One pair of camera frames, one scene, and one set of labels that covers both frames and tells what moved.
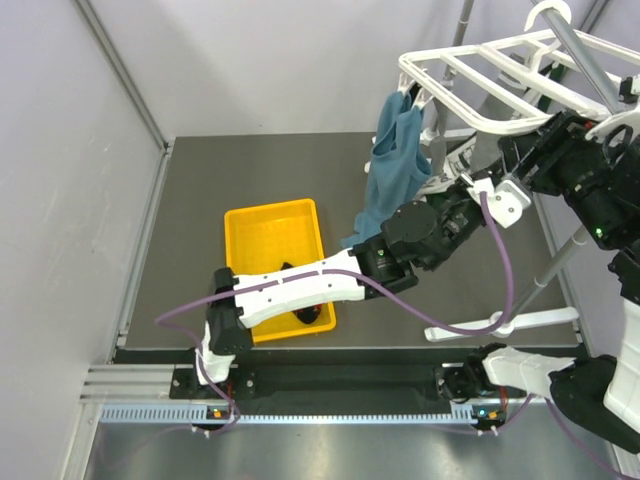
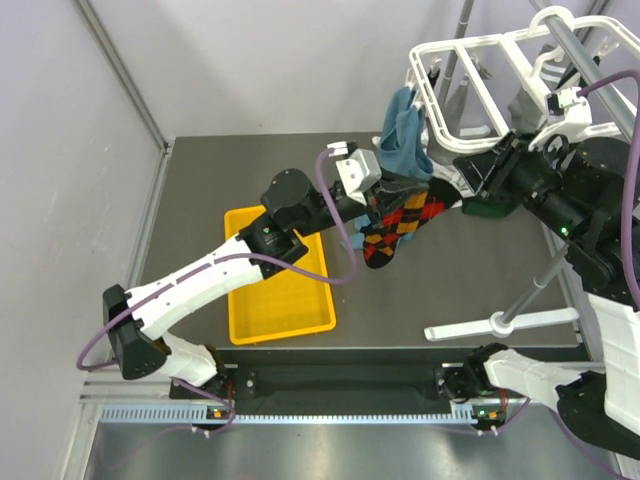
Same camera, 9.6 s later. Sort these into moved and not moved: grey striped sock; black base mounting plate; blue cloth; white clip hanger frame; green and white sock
Moved: grey striped sock; white clip hanger frame; green and white sock
Not moved: blue cloth; black base mounting plate
